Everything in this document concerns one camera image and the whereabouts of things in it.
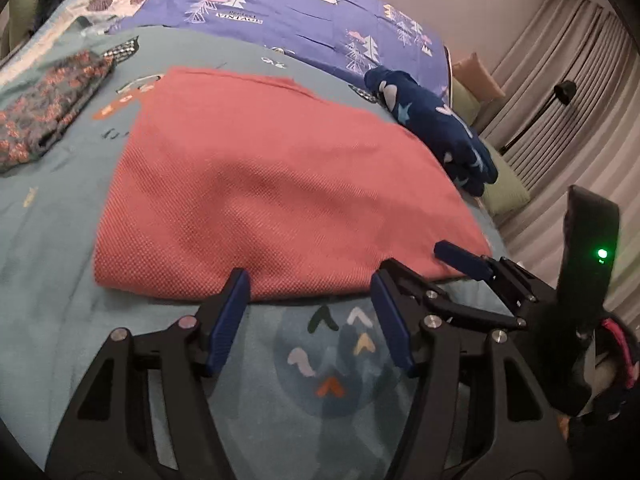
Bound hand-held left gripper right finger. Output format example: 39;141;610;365
370;270;573;480

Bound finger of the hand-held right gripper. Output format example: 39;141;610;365
380;259;528;332
434;240;538;311

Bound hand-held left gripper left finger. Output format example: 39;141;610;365
45;267;251;480

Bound salmon long-sleeve shirt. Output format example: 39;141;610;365
92;66;493;302

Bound person's right forearm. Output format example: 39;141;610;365
565;317;640;480

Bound large green pillow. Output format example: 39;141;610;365
482;145;531;216

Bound navy star-print fleece garment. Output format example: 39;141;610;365
364;65;498;197

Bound teal printed quilt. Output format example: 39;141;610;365
0;0;511;480

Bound black floor lamp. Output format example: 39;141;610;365
500;80;578;153

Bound peach cushion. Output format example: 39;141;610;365
452;52;506;103

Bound beige curtain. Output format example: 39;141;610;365
475;0;640;311

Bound floral patterned pants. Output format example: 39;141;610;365
0;49;115;175

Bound purple tree-print sheet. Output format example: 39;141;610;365
107;0;451;98

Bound green cushion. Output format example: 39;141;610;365
7;0;41;56

